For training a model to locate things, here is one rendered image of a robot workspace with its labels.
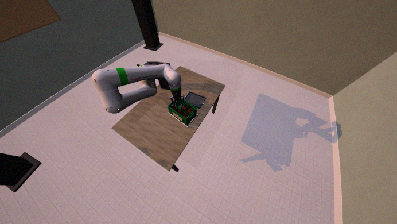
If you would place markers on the green plastic crate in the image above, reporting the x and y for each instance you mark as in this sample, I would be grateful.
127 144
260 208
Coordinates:
187 120

